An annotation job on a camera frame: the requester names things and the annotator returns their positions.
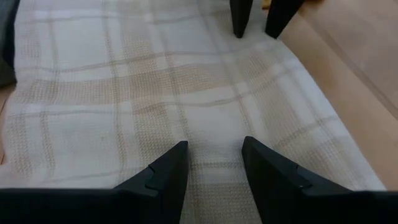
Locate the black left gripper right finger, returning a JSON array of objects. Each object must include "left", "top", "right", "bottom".
[{"left": 241, "top": 136, "right": 398, "bottom": 224}]

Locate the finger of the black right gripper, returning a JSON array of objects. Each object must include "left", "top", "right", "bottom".
[
  {"left": 229, "top": 0, "right": 254, "bottom": 39},
  {"left": 266, "top": 0, "right": 305, "bottom": 40}
]

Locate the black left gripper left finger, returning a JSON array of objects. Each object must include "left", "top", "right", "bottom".
[{"left": 0, "top": 141, "right": 189, "bottom": 224}]

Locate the white beige plaid towel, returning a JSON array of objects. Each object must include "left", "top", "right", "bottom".
[{"left": 0, "top": 0, "right": 388, "bottom": 224}]

